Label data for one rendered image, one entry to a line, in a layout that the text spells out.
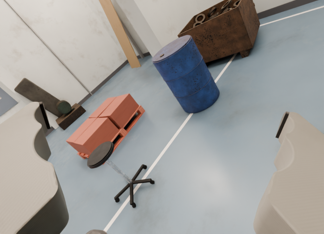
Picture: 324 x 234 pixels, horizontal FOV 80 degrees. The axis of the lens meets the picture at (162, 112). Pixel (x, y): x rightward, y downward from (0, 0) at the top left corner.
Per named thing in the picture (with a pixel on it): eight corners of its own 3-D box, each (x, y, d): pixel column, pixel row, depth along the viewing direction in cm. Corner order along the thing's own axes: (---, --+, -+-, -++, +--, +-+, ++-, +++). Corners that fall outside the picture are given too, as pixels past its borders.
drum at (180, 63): (194, 89, 312) (166, 41, 273) (226, 85, 269) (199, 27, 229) (176, 114, 285) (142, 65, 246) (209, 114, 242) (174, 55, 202)
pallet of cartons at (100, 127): (99, 169, 287) (77, 150, 267) (80, 157, 356) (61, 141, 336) (149, 111, 343) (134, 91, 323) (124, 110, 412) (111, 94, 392)
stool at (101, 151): (140, 161, 247) (108, 129, 220) (161, 175, 208) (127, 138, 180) (111, 195, 229) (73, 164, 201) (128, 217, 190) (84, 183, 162)
